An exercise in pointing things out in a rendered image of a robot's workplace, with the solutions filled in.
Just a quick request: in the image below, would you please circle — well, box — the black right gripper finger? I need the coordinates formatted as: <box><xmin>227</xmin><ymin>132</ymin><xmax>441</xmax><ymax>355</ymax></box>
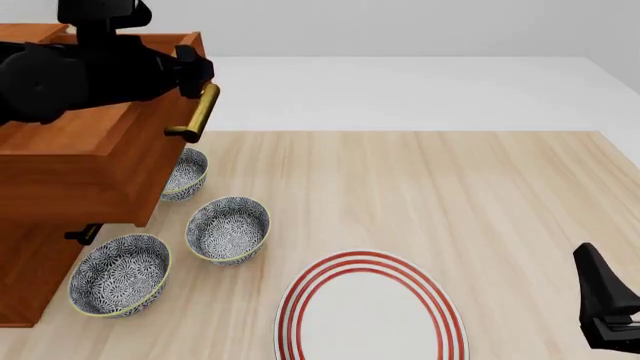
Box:
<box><xmin>572</xmin><ymin>242</ymin><xmax>640</xmax><ymax>321</ymax></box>

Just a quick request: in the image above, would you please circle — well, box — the wooden drawer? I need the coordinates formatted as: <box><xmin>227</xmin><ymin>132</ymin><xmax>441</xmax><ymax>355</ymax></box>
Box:
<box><xmin>0</xmin><ymin>31</ymin><xmax>208</xmax><ymax>230</ymax></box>

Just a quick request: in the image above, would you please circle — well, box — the dark brass drawer handle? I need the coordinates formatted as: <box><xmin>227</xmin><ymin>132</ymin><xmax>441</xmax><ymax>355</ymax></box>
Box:
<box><xmin>64</xmin><ymin>222</ymin><xmax>103</xmax><ymax>246</ymax></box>

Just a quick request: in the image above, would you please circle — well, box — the white plate with red rings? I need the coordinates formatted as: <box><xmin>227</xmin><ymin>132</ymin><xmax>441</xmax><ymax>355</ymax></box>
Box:
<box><xmin>273</xmin><ymin>248</ymin><xmax>471</xmax><ymax>360</ymax></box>

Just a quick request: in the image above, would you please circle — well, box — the long brass drawer handle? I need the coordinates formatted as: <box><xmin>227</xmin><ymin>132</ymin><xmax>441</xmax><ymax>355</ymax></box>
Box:
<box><xmin>163</xmin><ymin>82</ymin><xmax>222</xmax><ymax>145</ymax></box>

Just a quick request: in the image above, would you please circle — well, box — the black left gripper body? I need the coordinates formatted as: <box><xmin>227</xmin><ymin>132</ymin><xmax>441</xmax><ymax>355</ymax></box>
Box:
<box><xmin>171</xmin><ymin>43</ymin><xmax>217</xmax><ymax>100</ymax></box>

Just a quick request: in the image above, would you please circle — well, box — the wooden cabinet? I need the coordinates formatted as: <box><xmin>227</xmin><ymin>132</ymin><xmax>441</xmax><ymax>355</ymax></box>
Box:
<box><xmin>0</xmin><ymin>22</ymin><xmax>104</xmax><ymax>329</ymax></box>

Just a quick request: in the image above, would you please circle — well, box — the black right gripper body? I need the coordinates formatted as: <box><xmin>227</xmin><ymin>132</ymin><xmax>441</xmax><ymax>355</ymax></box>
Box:
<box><xmin>581</xmin><ymin>311</ymin><xmax>640</xmax><ymax>352</ymax></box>

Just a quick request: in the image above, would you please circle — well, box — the patterned blue white bowl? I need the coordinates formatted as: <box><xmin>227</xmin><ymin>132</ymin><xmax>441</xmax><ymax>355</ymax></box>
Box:
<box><xmin>160</xmin><ymin>147</ymin><xmax>210</xmax><ymax>203</ymax></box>
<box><xmin>67</xmin><ymin>233</ymin><xmax>172</xmax><ymax>320</ymax></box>
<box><xmin>185</xmin><ymin>195</ymin><xmax>272</xmax><ymax>267</ymax></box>

